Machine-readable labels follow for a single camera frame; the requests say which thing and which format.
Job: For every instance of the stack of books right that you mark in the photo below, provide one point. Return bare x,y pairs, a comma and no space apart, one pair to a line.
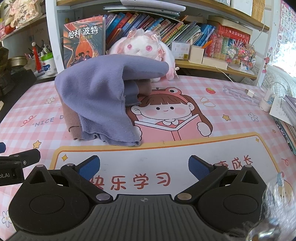
288,131

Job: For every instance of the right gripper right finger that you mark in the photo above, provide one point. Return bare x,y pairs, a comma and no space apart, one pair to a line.
208,176

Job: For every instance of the small white box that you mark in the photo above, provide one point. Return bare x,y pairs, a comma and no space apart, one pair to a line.
180,50

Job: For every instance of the white tablet on books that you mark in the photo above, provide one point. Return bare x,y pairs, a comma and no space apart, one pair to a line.
160,7

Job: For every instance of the dark olive jacket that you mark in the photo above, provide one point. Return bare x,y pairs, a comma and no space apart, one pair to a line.
6,82

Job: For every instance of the row of colourful books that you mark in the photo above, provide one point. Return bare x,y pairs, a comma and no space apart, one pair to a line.
168,28

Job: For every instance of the red boxed book set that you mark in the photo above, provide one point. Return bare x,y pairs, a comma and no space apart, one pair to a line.
222,38

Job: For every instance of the beige wooden pen holder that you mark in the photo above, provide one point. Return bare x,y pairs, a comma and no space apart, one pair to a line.
196,55

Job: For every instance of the Harry Potter book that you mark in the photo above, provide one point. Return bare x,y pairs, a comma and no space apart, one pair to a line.
83,39

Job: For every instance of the purple and pink sweater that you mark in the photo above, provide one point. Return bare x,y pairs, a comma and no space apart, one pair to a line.
95,93

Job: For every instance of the flat beige box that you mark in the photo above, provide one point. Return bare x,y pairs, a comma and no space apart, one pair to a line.
214,62

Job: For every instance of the colourful toy bouquet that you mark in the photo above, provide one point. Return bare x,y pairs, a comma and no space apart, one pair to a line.
243,52

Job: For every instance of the red hanging tassel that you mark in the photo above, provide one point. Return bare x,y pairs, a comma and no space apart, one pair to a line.
37,60

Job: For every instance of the pink white bunny plush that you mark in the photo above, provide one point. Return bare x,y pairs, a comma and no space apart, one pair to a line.
146,44

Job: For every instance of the white paper note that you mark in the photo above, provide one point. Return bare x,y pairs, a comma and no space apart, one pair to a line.
277,112

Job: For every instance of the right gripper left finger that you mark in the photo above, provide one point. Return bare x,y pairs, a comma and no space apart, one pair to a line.
79,176

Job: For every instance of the white cream jar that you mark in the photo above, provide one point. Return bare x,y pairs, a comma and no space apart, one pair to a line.
48,64

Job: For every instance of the white charger plug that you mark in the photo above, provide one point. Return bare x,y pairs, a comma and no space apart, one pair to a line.
250,93

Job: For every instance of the alphabet wall poster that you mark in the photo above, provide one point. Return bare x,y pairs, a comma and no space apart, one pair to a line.
286,31

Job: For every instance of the wooden bookshelf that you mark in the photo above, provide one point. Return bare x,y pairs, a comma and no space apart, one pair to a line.
241,15

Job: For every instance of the pink checkered desk mat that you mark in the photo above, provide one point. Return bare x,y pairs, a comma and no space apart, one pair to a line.
242,134

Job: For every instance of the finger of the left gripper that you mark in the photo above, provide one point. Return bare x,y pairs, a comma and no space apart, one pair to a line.
27,158
2,147

